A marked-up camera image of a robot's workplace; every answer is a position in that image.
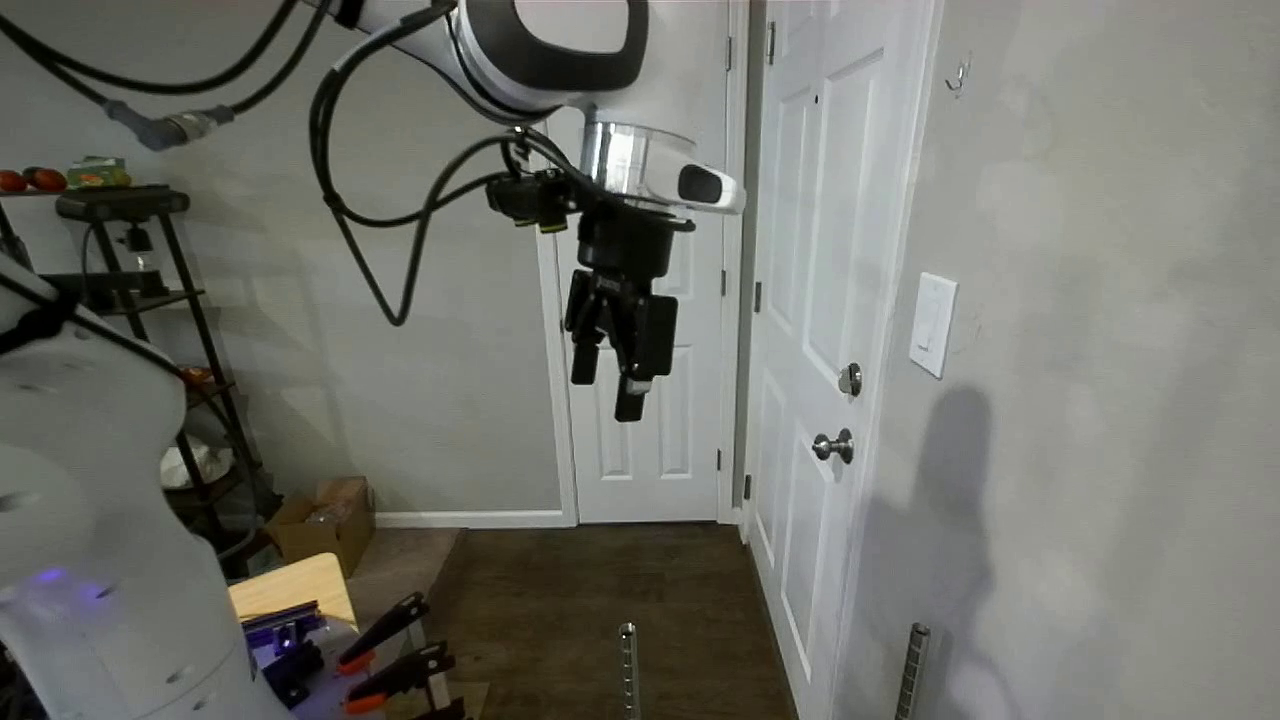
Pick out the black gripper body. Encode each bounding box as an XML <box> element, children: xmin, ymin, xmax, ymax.
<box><xmin>564</xmin><ymin>198</ymin><xmax>687</xmax><ymax>392</ymax></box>

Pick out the white panel door plain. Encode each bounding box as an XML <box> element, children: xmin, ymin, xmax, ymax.
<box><xmin>534</xmin><ymin>0</ymin><xmax>752</xmax><ymax>529</ymax></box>

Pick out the white panel door with knob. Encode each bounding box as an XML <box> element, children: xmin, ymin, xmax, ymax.
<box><xmin>742</xmin><ymin>0</ymin><xmax>926</xmax><ymax>720</ymax></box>

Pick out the silver round door knob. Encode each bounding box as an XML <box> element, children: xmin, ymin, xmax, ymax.
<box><xmin>808</xmin><ymin>425</ymin><xmax>858</xmax><ymax>470</ymax></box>

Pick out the brown cardboard box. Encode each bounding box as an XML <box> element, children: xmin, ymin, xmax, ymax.
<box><xmin>264</xmin><ymin>472</ymin><xmax>378</xmax><ymax>579</ymax></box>

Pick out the light wooden board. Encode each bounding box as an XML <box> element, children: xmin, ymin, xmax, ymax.
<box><xmin>225</xmin><ymin>550</ymin><xmax>365</xmax><ymax>634</ymax></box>

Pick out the black metal shelf rack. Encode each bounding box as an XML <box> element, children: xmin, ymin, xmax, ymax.
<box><xmin>35</xmin><ymin>182</ymin><xmax>287</xmax><ymax>572</ymax></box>

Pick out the green object on shelf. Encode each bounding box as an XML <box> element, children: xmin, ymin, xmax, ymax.
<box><xmin>63</xmin><ymin>154</ymin><xmax>134</xmax><ymax>193</ymax></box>

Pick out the red object on shelf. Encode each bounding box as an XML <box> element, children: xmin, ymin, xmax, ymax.
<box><xmin>0</xmin><ymin>166</ymin><xmax>73</xmax><ymax>199</ymax></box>

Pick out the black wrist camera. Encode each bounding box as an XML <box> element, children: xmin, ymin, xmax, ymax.
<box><xmin>482</xmin><ymin>167</ymin><xmax>578</xmax><ymax>234</ymax></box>

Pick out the slotted metal rail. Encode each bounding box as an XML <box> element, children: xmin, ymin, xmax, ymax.
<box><xmin>614</xmin><ymin>618</ymin><xmax>645</xmax><ymax>720</ymax></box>
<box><xmin>893</xmin><ymin>618</ymin><xmax>935</xmax><ymax>720</ymax></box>

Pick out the white wall light switch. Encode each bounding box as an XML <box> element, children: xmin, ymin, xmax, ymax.
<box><xmin>903</xmin><ymin>268</ymin><xmax>964</xmax><ymax>384</ymax></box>

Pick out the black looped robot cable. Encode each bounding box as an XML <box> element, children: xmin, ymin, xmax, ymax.
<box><xmin>302</xmin><ymin>0</ymin><xmax>543</xmax><ymax>332</ymax></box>

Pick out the white door frame trim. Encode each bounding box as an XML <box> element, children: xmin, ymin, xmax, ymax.
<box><xmin>898</xmin><ymin>0</ymin><xmax>950</xmax><ymax>293</ymax></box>

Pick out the black clamp orange handle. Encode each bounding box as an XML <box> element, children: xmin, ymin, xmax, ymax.
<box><xmin>331</xmin><ymin>588</ymin><xmax>435</xmax><ymax>672</ymax></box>
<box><xmin>345</xmin><ymin>640</ymin><xmax>461</xmax><ymax>715</ymax></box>

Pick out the black cable with grey connector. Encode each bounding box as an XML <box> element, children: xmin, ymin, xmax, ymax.
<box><xmin>0</xmin><ymin>0</ymin><xmax>341</xmax><ymax>154</ymax></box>

